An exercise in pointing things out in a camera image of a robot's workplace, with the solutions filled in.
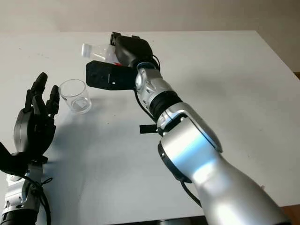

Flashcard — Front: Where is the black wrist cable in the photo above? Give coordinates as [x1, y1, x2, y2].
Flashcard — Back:
[134, 53, 203, 208]
[22, 172, 53, 225]

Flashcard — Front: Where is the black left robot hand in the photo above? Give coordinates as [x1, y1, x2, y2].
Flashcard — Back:
[13, 72, 60, 156]

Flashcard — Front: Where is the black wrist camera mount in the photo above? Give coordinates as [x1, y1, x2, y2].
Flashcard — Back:
[85, 60, 138, 91]
[0, 140, 48, 174]

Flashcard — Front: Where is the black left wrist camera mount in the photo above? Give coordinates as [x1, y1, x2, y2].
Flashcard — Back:
[0, 140, 48, 174]

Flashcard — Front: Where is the black tape strip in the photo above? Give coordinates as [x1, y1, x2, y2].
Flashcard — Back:
[139, 124, 158, 135]

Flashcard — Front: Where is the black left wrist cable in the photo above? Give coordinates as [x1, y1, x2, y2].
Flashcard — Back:
[22, 172, 53, 225]

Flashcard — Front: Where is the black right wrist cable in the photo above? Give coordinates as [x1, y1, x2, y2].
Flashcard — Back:
[134, 53, 203, 208]

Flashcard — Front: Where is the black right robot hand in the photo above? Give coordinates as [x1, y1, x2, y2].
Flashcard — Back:
[109, 31, 153, 68]

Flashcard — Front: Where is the clear water bottle red label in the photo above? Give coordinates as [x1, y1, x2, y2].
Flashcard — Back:
[81, 43, 123, 67]

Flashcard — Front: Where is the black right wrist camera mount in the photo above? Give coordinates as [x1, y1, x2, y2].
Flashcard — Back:
[85, 60, 138, 91]

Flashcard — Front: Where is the clear glass cup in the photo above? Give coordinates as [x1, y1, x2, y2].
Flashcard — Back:
[58, 79, 92, 115]

